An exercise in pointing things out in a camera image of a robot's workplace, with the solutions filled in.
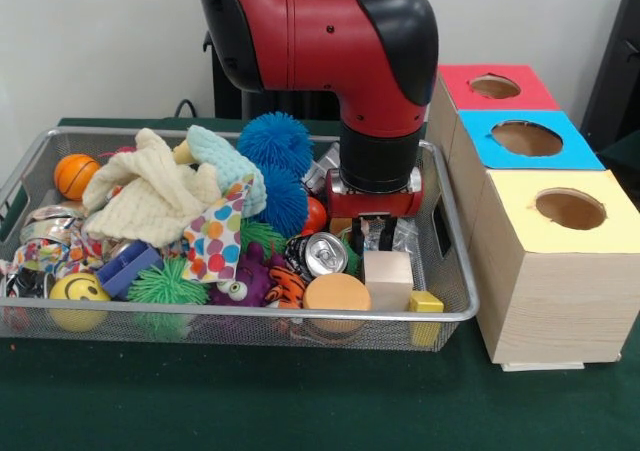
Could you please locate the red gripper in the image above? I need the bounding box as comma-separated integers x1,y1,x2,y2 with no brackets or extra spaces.
324,167,424,255

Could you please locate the clear plastic packet blue label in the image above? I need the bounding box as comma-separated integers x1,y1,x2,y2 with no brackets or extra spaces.
364,217,426,262

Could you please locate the blue fuzzy toy with eyes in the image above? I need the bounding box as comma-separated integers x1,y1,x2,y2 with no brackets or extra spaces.
237,111,314,178

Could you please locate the clear mesh bin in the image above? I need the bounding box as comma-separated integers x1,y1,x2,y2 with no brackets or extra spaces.
0,126,481,352

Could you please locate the wooden box with three holes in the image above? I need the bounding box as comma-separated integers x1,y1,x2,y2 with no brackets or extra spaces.
425,64,640,372

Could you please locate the purple spiky ball with eyes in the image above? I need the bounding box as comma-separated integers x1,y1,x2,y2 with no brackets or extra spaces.
207,251,273,307

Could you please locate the mint green knitted cloth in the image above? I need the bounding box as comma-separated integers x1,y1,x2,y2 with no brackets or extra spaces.
187,125,269,219

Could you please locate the polka dot cloth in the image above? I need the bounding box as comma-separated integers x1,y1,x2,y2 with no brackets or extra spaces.
183,176,253,284

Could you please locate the green spiky ball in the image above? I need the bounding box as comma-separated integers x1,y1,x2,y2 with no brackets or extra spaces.
125,258,209,334

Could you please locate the cream knitted cloth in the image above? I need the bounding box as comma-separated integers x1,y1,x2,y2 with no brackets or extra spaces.
82,128,223,249

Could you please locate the black chair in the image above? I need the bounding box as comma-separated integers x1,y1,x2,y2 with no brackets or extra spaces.
580,0,640,154

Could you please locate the small orange basketball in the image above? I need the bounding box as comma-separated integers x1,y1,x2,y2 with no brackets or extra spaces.
54,153,102,201

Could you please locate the yellow smiley ball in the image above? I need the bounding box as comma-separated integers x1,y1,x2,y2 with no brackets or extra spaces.
48,273,111,332

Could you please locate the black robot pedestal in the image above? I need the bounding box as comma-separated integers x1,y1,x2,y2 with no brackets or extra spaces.
193,0,403,122

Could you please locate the black cable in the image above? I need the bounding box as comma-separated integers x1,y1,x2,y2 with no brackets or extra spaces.
174,98,201,120

